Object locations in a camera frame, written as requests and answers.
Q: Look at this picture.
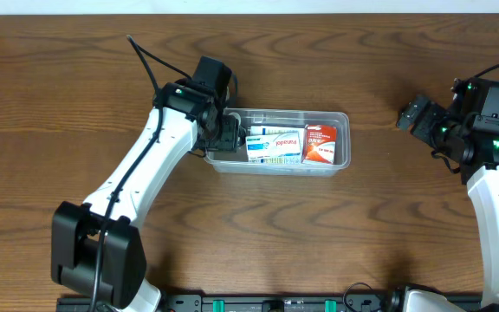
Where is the left black cable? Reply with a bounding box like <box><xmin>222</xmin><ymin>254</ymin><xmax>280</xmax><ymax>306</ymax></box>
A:
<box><xmin>88</xmin><ymin>34</ymin><xmax>194</xmax><ymax>312</ymax></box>

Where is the clear plastic container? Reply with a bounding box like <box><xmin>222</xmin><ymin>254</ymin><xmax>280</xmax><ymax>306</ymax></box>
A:
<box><xmin>205</xmin><ymin>108</ymin><xmax>351</xmax><ymax>177</ymax></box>

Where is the red and white box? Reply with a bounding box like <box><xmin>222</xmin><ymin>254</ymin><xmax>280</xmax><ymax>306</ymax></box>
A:
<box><xmin>302</xmin><ymin>125</ymin><xmax>337</xmax><ymax>165</ymax></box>

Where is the white Panadol box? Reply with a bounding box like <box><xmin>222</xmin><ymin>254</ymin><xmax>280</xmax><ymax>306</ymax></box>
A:
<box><xmin>245</xmin><ymin>132</ymin><xmax>302</xmax><ymax>160</ymax></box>

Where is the small dark bottle white cap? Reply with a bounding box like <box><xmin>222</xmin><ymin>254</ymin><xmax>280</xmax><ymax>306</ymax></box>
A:
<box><xmin>228</xmin><ymin>113</ymin><xmax>242</xmax><ymax>127</ymax></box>

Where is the black mounting rail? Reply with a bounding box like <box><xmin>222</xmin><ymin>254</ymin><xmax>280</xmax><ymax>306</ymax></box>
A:
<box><xmin>55</xmin><ymin>292</ymin><xmax>484</xmax><ymax>312</ymax></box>

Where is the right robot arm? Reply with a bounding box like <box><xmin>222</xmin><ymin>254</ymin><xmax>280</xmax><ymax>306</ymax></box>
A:
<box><xmin>396</xmin><ymin>76</ymin><xmax>499</xmax><ymax>311</ymax></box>

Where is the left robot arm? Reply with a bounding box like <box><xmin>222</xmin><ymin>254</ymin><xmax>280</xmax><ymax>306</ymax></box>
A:
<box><xmin>51</xmin><ymin>56</ymin><xmax>244</xmax><ymax>311</ymax></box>

